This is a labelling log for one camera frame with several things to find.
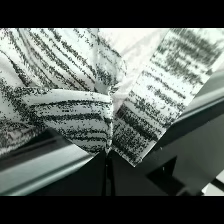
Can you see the white black striped shirt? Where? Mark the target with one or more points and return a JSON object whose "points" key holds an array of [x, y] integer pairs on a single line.
{"points": [[73, 110]]}

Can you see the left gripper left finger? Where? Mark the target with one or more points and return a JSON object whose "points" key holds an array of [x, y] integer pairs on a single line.
{"points": [[83, 180]]}

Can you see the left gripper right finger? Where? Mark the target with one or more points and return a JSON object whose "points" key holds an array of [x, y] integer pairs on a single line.
{"points": [[130, 181]]}

